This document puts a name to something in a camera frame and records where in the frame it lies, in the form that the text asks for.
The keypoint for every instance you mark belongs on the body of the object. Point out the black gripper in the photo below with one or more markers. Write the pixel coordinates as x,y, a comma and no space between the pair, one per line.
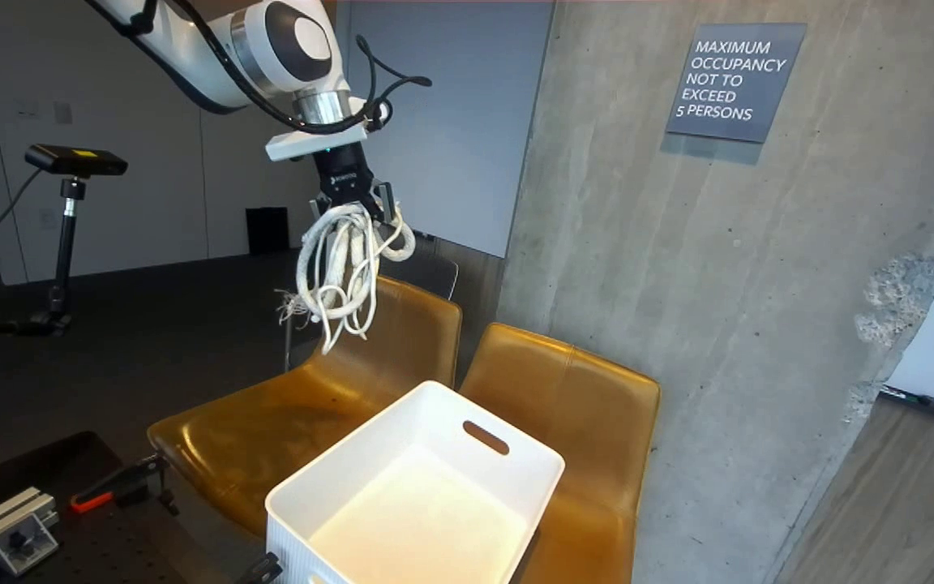
344,181

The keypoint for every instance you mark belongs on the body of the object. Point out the white plastic basket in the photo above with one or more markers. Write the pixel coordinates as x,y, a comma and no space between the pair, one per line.
402,506

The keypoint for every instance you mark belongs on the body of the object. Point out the mustard leather chair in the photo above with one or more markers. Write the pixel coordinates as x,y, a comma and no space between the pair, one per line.
402,335
574,399

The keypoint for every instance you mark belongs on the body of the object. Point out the red and black clamp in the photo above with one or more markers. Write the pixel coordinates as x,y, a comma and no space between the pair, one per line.
110,489

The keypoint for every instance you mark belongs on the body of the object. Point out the gray occupancy sign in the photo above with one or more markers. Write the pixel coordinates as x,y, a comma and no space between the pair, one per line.
735,83

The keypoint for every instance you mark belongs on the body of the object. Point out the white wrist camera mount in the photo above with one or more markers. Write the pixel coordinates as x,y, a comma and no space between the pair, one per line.
306,145

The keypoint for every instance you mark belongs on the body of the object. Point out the black box at wall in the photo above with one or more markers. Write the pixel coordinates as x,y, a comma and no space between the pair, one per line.
266,231

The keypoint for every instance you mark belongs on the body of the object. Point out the white wall board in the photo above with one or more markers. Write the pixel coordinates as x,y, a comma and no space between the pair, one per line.
456,108

